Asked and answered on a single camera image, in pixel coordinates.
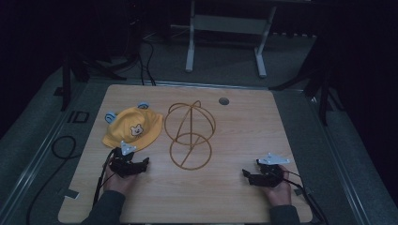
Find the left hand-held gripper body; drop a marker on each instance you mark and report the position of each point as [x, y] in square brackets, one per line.
[122, 165]

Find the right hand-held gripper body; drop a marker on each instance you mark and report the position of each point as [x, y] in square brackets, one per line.
[271, 175]

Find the yellow child's hat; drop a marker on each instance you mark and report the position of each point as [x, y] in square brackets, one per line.
[134, 128]

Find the person's left hand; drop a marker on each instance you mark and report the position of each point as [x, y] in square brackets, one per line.
[120, 184]

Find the person's right hand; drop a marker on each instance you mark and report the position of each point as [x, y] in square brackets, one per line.
[280, 193]

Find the black tripod stand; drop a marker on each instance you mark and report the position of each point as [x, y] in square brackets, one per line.
[322, 78]
[94, 67]

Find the white metal stand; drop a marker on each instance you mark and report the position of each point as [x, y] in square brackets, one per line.
[226, 24]

